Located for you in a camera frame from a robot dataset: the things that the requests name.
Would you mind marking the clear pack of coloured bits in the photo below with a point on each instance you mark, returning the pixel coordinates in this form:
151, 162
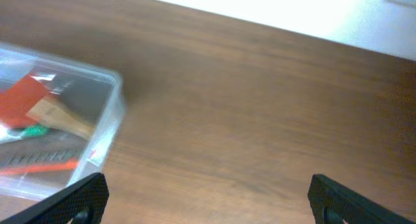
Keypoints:
12, 135

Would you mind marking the orange socket rail with sockets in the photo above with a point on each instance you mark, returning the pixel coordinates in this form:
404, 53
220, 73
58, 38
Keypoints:
43, 161

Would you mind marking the clear plastic storage box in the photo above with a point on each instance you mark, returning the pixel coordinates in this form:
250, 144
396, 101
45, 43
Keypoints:
91, 92

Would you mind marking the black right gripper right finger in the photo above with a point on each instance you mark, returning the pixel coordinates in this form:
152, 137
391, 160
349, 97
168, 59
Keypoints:
332, 202

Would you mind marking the orange scraper with wooden handle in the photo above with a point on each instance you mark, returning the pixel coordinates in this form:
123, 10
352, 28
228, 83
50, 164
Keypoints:
29, 102

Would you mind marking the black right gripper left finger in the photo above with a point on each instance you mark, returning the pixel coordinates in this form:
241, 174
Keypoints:
82, 202

